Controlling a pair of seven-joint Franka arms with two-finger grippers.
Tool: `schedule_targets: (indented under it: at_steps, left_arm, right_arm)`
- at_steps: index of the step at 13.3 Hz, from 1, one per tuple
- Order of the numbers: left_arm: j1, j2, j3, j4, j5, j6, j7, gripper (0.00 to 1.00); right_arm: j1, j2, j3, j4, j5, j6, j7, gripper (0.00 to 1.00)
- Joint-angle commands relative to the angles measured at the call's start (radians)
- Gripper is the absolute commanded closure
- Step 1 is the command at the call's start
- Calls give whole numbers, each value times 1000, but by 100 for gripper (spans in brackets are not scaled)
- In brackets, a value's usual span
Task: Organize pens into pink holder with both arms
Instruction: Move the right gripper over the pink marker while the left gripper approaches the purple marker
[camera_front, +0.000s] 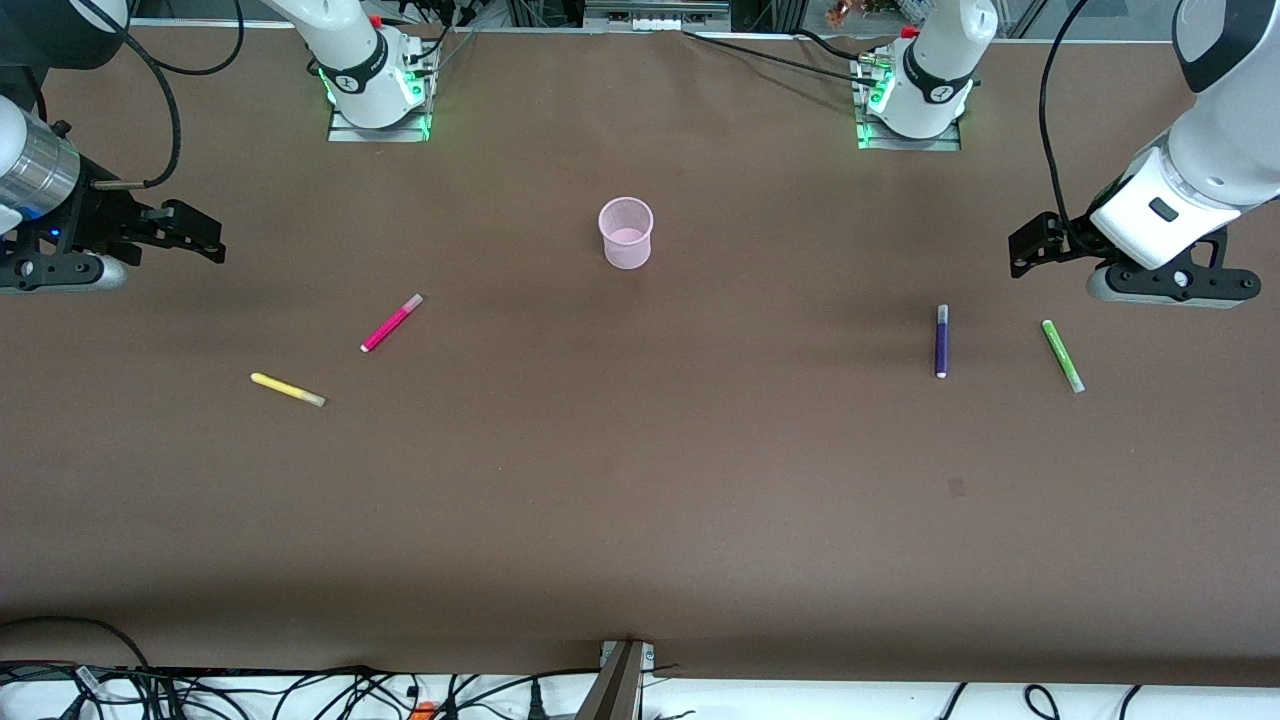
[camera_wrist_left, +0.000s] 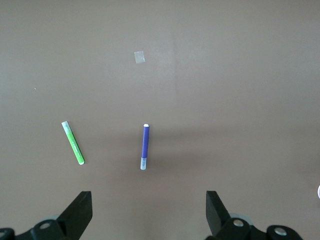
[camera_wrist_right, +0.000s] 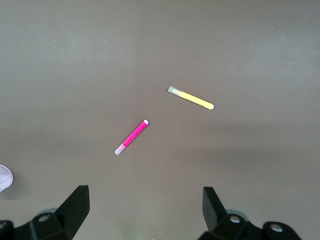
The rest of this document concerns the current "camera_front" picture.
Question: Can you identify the tangled black cable bundle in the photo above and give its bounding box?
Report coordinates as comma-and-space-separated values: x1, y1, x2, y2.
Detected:
0, 660, 603, 720

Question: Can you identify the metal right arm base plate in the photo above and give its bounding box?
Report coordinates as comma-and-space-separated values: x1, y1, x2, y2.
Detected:
327, 48, 435, 144

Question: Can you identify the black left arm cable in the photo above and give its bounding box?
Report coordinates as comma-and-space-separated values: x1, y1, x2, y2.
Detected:
1038, 0, 1097, 251

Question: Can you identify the pink translucent pen holder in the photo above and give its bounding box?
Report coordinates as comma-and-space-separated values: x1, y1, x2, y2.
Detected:
598, 196, 655, 271

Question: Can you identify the pink marker pen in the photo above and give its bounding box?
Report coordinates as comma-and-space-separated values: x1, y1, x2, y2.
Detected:
359, 293, 425, 354

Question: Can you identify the long black table cable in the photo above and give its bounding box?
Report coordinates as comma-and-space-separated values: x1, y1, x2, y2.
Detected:
682, 29, 883, 89

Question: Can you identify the yellow marker pen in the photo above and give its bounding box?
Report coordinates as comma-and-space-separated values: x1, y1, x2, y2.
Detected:
249, 372, 328, 409

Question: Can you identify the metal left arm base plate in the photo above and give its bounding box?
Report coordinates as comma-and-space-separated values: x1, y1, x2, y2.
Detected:
853, 52, 964, 153

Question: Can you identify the grey metal table bracket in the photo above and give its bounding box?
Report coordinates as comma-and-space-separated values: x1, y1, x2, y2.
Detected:
574, 639, 658, 720

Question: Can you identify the green marker pen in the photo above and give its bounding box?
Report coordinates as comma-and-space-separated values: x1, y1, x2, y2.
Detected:
1041, 319, 1087, 395

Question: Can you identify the black arched floor cable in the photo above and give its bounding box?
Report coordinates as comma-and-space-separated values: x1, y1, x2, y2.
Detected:
0, 615, 152, 670

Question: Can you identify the aluminium rack frame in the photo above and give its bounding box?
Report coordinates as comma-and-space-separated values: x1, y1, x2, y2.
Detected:
580, 0, 737, 34

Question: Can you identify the orange background clutter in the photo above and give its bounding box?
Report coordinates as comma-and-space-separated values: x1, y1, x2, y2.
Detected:
824, 0, 907, 30

